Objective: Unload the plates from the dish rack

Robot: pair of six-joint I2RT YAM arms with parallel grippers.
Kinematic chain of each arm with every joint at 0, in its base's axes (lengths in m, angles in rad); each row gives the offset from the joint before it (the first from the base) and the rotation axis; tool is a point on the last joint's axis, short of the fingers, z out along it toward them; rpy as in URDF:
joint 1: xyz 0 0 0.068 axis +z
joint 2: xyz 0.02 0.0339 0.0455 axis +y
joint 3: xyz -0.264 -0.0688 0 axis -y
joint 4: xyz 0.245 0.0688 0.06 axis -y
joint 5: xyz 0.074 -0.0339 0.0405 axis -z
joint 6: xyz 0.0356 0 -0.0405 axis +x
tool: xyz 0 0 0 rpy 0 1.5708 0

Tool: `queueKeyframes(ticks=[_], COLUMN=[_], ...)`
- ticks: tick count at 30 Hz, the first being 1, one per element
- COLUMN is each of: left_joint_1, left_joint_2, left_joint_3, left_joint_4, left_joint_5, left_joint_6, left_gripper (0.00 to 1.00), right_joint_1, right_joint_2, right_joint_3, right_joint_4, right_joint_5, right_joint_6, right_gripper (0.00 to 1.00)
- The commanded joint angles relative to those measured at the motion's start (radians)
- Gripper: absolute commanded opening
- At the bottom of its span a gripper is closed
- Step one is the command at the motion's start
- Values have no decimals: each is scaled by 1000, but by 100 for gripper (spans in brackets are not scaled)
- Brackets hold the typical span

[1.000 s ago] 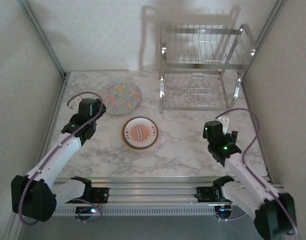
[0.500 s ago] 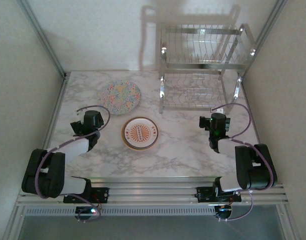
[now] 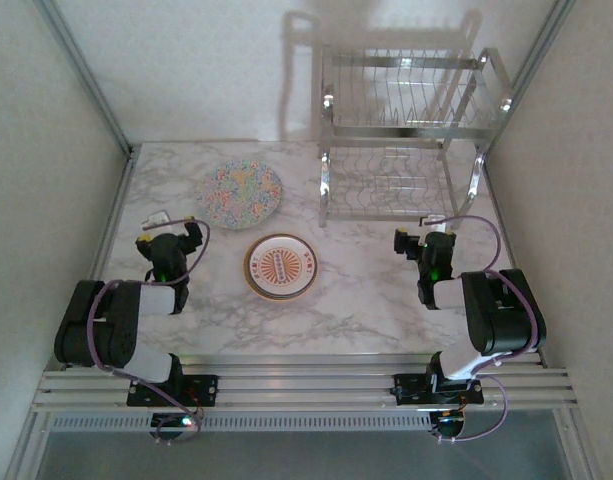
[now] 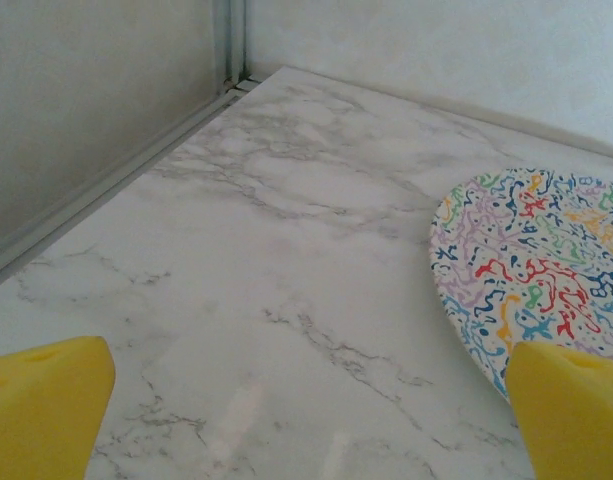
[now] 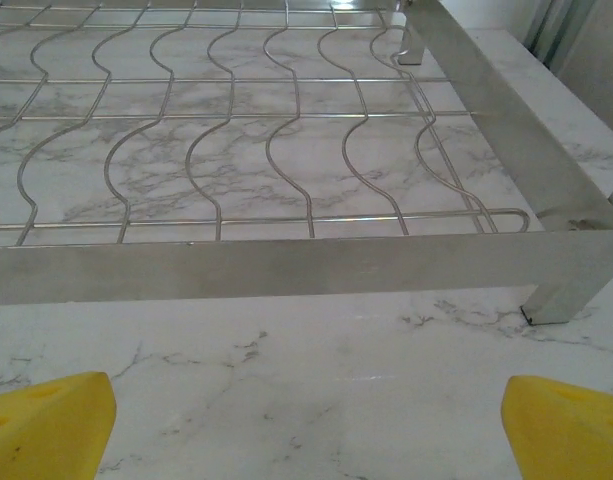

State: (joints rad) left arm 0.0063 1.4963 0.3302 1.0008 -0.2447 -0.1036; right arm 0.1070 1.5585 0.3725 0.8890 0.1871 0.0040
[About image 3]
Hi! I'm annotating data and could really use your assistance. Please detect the black controller board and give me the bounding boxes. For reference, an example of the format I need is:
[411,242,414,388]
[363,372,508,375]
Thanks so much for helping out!
[150,412,202,444]
[430,409,467,444]

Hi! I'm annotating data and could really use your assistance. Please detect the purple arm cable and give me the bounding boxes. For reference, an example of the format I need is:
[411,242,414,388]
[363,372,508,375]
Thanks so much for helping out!
[85,218,211,444]
[424,214,546,444]

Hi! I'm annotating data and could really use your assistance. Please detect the aluminium frame post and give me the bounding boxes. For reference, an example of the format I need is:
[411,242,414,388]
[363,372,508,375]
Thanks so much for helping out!
[33,0,137,159]
[485,0,580,156]

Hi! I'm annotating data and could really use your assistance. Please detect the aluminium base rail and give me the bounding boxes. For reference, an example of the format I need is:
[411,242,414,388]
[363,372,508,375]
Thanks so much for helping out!
[33,352,582,414]

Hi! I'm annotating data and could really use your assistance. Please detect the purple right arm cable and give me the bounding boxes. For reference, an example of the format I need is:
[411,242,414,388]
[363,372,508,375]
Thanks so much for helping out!
[424,214,546,444]

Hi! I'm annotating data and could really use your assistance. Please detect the yellow plate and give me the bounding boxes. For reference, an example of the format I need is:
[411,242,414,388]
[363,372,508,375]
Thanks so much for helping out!
[243,232,319,303]

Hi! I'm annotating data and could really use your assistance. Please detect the multicoloured patterned plate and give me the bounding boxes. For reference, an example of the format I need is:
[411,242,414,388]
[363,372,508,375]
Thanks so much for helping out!
[195,159,283,230]

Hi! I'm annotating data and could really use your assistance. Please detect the steel wire dish rack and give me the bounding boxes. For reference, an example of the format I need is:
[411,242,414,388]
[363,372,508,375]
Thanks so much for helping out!
[317,43,515,230]

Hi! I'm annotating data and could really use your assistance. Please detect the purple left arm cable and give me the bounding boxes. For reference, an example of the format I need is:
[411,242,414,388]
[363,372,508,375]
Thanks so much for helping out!
[85,218,211,444]

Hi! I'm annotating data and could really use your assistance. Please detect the aluminium frame leg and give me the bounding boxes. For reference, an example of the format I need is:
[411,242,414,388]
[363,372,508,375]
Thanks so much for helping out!
[5,412,52,480]
[553,407,601,480]

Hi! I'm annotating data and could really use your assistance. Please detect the grey slotted cable duct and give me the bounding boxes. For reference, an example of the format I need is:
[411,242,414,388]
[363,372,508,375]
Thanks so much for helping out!
[48,412,435,434]

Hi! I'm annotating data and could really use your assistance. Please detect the aluminium table edge rail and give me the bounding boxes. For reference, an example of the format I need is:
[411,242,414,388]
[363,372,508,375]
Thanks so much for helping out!
[98,144,140,281]

